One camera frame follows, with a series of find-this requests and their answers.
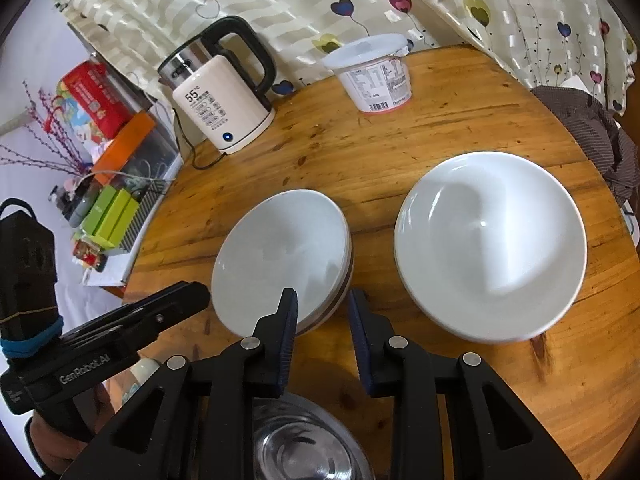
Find stainless steel bowl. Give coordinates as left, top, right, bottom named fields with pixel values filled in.
left=252, top=392, right=376, bottom=480

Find cream electric kettle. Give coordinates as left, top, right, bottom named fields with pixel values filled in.
left=157, top=15, right=277, bottom=156

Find white plastic tub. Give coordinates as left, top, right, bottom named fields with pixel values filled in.
left=322, top=33, right=413, bottom=117

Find red toy figurine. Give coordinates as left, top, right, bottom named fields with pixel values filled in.
left=71, top=239, right=107, bottom=272

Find red cartoon printed package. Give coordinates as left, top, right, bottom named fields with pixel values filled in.
left=60, top=60, right=143, bottom=141

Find orange lidded clear box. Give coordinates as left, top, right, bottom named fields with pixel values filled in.
left=91, top=111, right=185, bottom=183

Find purple dried flower branches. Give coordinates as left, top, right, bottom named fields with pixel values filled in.
left=0, top=80, right=98, bottom=177

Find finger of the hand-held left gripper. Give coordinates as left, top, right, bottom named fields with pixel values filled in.
left=65, top=285, right=211, bottom=348
left=122, top=282, right=198, bottom=313

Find heart printed curtain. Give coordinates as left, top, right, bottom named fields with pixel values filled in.
left=47, top=0, right=640, bottom=116

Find dark green box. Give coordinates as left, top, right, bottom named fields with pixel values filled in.
left=79, top=186, right=118, bottom=236

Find black white patterned box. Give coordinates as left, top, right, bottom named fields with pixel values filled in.
left=112, top=180, right=170, bottom=257

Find white board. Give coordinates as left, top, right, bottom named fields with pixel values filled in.
left=81, top=247, right=146, bottom=288

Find white wall pipe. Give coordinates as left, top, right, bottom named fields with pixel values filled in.
left=0, top=112, right=33, bottom=137

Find dark brown cloth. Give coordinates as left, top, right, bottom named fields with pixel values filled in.
left=530, top=85, right=640, bottom=206

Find white cable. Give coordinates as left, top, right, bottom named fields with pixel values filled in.
left=75, top=170, right=168, bottom=196

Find grey oval case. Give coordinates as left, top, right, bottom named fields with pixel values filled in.
left=64, top=184, right=101, bottom=227

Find person's left hand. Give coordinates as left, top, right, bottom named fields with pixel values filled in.
left=25, top=382, right=119, bottom=477

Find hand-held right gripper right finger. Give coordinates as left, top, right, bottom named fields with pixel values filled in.
left=347, top=287, right=583, bottom=480

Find white bowl with blue stripe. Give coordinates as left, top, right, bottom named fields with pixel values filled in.
left=393, top=151, right=588, bottom=345
left=211, top=189, right=355, bottom=337

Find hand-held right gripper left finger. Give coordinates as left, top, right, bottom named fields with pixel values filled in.
left=65, top=287, right=301, bottom=480

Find black kettle power cord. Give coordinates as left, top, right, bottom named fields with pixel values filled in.
left=172, top=102, right=228, bottom=171

